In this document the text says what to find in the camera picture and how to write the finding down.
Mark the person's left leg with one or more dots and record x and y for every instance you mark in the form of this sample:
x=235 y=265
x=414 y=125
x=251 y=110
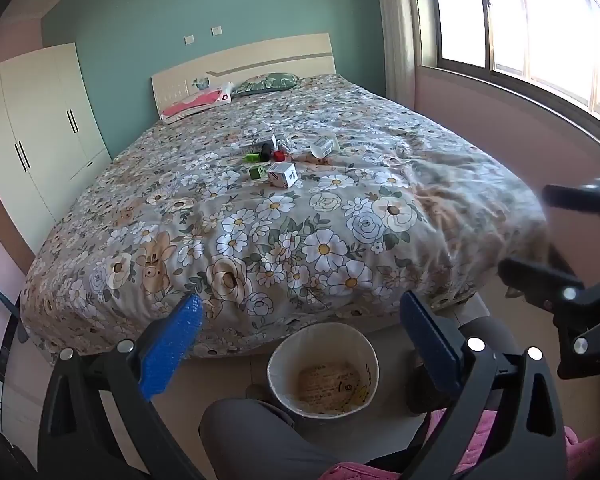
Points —
x=260 y=440

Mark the bed with floral duvet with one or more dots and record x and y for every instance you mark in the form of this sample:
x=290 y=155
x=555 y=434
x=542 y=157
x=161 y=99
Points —
x=230 y=230

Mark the white paper cup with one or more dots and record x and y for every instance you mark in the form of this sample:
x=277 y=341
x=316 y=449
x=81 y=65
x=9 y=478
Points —
x=324 y=145

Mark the black cylinder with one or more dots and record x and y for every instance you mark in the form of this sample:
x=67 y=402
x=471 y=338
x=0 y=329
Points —
x=266 y=150

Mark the white printed cube box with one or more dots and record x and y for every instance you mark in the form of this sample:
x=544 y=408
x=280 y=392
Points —
x=283 y=175

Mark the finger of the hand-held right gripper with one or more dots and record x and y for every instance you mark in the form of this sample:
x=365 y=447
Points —
x=580 y=196
x=540 y=280

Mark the green toy brick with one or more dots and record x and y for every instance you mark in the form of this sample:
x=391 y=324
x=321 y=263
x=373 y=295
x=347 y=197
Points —
x=252 y=157

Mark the green floral pillow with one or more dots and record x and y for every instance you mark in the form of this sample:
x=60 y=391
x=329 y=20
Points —
x=265 y=82

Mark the window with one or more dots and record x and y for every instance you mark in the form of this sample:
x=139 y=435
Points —
x=530 y=20

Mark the small green cube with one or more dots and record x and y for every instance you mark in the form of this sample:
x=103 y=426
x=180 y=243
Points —
x=255 y=173

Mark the red toy brick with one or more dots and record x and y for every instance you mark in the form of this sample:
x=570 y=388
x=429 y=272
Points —
x=278 y=155

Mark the white waste bin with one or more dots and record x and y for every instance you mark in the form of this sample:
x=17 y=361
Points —
x=325 y=385

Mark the white wardrobe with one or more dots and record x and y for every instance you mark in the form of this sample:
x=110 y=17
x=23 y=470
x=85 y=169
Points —
x=35 y=130

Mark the pink quilted jacket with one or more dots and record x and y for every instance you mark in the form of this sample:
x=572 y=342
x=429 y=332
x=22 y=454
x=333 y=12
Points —
x=585 y=460

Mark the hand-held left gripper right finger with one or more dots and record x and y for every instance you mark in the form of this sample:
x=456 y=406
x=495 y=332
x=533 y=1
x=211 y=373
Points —
x=427 y=340

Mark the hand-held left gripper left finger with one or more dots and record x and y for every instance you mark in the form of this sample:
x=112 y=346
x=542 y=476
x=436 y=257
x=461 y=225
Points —
x=172 y=350

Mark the white remote box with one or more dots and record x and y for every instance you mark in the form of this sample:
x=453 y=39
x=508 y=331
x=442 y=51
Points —
x=253 y=147

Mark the cream wooden bed headboard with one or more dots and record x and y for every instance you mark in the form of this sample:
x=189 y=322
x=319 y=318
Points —
x=260 y=57

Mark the pink and white pillow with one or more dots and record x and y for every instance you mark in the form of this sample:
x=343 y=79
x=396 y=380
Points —
x=195 y=102

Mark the white curtain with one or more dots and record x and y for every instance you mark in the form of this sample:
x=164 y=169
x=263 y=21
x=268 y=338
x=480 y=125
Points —
x=395 y=25

